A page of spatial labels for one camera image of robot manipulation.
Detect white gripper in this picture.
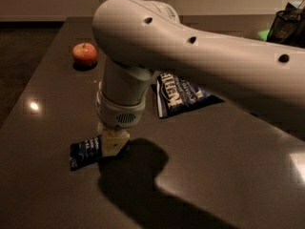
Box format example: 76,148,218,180
96,81,149,156

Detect dark blue RXBAR wrapper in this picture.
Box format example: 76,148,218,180
70,135,102,171

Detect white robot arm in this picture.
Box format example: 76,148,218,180
92,0,305,139

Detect blue Kettle chips bag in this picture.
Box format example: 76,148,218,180
155,73,223,118

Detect red apple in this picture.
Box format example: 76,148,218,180
72,42,97,67

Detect black mesh container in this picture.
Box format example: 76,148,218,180
267,2,305,48

